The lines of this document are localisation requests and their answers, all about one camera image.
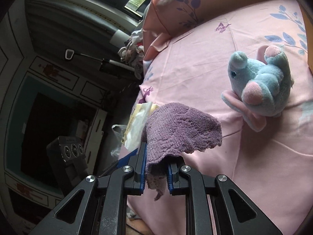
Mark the white handled mop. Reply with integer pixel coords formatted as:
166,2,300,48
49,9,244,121
65,49,135,72

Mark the yellow facial tissue pack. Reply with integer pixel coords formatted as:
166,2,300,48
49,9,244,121
122,102,159,152

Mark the pile of clothes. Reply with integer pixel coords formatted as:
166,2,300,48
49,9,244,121
118,29,144,80

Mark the white plastic bag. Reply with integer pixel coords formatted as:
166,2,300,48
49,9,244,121
110,124,127,158

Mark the pink sheet covered cushion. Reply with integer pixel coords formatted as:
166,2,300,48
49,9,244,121
142,0,270,61

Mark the pink bed sheet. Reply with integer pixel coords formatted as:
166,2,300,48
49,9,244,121
138,0,312,234

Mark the purple knitted cloth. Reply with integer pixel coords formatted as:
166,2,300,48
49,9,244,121
142,102,222,201

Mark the blue plush mouse toy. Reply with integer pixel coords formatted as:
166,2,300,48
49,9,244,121
221,46,294,132

